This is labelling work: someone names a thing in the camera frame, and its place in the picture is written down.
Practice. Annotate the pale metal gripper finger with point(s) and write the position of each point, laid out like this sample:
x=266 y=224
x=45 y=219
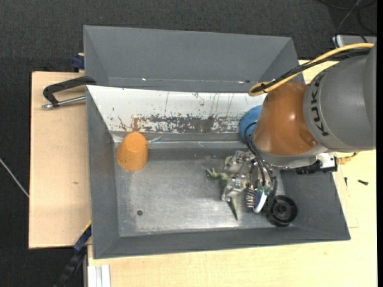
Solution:
x=232 y=200

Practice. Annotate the green toy animal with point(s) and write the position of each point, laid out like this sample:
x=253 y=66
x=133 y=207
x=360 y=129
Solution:
x=216 y=175

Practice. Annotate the blue ball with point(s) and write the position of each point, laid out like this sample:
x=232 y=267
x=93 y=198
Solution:
x=246 y=122

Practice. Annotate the grey metal bin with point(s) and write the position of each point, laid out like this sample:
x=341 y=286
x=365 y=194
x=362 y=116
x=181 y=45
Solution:
x=179 y=196

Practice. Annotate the orange cup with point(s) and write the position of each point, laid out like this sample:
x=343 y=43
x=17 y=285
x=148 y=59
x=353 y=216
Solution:
x=132 y=152

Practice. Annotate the small black screw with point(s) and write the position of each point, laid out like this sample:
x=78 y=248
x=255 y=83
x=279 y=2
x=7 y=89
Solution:
x=363 y=182

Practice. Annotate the black cylinder on white bracket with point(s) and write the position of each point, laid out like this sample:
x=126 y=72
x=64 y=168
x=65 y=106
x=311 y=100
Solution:
x=312 y=168

